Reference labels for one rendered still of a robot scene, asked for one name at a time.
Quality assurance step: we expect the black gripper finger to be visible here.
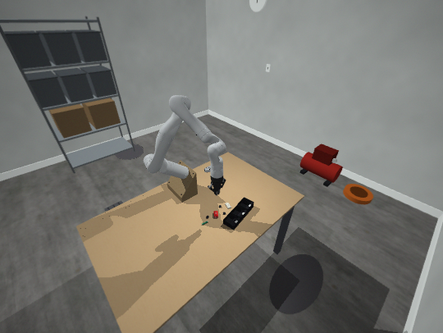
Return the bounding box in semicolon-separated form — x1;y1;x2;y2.
217;178;226;194
208;183;218;196

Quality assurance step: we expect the black rack of three bins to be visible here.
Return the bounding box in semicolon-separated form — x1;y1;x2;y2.
223;198;254;230

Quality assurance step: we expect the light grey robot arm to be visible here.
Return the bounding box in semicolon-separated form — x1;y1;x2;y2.
144;95;226;179

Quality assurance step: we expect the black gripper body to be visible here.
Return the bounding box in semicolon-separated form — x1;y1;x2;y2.
211;177;223;187

